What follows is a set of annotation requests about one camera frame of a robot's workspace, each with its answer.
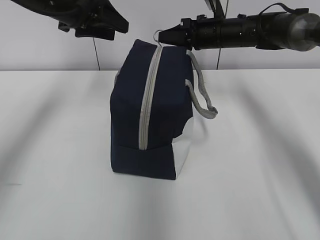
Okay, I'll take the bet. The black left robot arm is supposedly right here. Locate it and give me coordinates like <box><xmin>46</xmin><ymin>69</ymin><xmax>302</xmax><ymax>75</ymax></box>
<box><xmin>14</xmin><ymin>0</ymin><xmax>129</xmax><ymax>41</ymax></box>

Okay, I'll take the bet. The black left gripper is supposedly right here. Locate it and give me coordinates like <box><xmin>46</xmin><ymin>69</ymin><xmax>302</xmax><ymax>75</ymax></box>
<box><xmin>58</xmin><ymin>0</ymin><xmax>129</xmax><ymax>40</ymax></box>

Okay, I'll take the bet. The navy blue lunch bag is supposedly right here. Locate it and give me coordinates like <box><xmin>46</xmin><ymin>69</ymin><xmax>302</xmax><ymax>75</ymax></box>
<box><xmin>110</xmin><ymin>39</ymin><xmax>218</xmax><ymax>180</ymax></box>

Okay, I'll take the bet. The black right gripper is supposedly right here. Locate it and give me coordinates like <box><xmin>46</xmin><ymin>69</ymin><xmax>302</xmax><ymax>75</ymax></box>
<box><xmin>158</xmin><ymin>14</ymin><xmax>224</xmax><ymax>50</ymax></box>

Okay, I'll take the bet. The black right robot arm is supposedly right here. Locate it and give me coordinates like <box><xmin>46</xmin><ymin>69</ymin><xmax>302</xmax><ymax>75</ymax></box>
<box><xmin>158</xmin><ymin>0</ymin><xmax>320</xmax><ymax>52</ymax></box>

